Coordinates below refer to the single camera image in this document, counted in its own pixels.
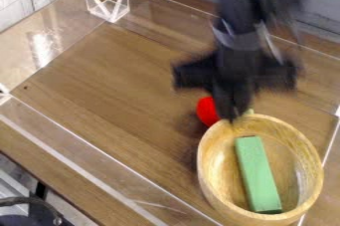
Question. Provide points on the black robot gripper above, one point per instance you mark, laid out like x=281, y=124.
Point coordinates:
x=245, y=58

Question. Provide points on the green rectangular block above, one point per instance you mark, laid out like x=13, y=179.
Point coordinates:
x=257, y=174

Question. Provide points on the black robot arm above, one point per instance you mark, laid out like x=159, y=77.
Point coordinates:
x=243, y=14

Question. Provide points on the brown wooden bowl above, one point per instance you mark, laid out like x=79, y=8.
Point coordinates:
x=295, y=165

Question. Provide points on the red plush strawberry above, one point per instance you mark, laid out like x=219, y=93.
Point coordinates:
x=206, y=112

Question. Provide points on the black metal clamp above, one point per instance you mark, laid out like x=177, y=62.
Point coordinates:
x=39, y=211

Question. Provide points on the clear acrylic corner bracket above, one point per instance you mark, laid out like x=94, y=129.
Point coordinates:
x=110, y=10

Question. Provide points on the clear acrylic front wall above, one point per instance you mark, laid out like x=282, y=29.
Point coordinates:
x=119, y=180

